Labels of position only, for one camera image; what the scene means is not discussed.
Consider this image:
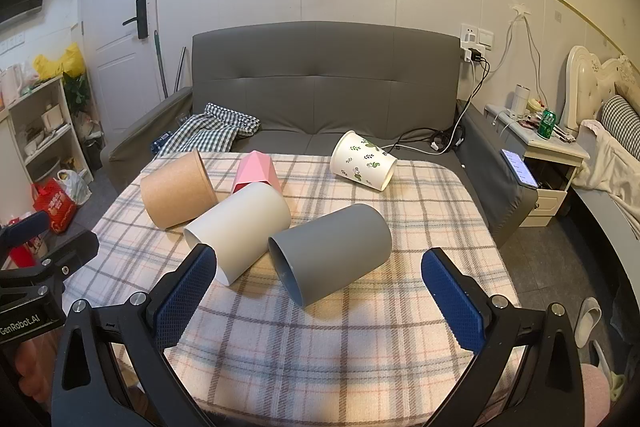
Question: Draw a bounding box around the white plastic bag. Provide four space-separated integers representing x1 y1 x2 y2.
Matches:
56 169 93 206

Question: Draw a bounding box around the pink kettle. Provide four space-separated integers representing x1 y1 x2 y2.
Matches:
0 66 23 108

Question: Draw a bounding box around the grey sofa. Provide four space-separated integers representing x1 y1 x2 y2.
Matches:
100 21 541 249

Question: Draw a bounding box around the green checkered cloth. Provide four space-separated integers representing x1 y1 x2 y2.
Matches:
150 103 262 158

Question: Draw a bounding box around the white shelf unit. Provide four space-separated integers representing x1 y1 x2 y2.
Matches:
0 74 94 188

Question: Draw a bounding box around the red shopping bag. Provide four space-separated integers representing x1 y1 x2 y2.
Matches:
32 178 78 234

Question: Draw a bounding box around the black trash bin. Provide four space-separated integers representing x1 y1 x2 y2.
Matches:
82 139 104 171

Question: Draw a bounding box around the green drink can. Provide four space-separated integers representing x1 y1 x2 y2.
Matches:
537 109 558 140

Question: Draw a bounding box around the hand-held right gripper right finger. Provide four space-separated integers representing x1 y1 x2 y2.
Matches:
420 248 586 427

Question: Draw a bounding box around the white door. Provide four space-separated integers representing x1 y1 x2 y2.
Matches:
80 0 166 142

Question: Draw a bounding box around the beige blanket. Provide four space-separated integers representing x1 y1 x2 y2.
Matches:
572 119 640 239

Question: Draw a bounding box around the grey cup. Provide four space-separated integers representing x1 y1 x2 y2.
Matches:
267 203 393 308

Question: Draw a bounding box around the plaid tablecloth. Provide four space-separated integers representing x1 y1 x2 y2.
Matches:
62 151 523 427

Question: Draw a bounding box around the black door lock handle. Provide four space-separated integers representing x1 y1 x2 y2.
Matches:
122 0 149 40

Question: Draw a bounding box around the yellow plastic bag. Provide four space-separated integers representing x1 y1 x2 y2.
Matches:
33 43 86 82

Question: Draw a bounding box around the smartphone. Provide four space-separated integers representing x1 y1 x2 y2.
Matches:
500 148 540 188

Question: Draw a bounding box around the white wall socket panel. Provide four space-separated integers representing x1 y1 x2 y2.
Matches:
460 23 496 52

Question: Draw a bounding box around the pink faceted cup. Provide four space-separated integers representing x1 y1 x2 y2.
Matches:
231 150 282 195

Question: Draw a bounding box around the cream bed headboard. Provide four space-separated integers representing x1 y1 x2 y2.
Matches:
565 46 640 128

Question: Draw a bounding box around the brown paper cup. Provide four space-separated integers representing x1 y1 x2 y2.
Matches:
140 150 219 229

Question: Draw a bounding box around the white tumbler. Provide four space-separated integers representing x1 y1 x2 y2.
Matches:
511 86 532 116

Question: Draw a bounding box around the white nightstand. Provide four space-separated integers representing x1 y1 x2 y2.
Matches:
484 104 591 228

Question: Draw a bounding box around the white cable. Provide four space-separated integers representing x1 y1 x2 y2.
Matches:
452 4 548 148

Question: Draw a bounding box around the white slipper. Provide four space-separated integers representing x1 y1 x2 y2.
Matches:
574 297 603 348
590 339 626 403

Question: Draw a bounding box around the black cable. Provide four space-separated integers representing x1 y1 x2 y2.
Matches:
382 59 491 152

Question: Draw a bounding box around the white floral cup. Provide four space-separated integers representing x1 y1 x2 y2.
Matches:
329 130 398 192

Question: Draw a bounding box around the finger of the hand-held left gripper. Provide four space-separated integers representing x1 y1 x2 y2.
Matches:
0 211 51 250
41 231 100 282

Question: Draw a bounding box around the pink pants leg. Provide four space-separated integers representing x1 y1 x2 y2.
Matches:
581 364 613 427

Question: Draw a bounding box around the green plant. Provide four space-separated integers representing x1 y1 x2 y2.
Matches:
62 74 93 115

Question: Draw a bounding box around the checkered pillow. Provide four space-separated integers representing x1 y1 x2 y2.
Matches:
600 94 640 160

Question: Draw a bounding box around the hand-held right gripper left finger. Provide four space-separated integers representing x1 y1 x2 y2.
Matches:
50 243 218 427

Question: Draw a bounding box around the green mop handle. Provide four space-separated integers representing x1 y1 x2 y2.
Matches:
152 31 169 98

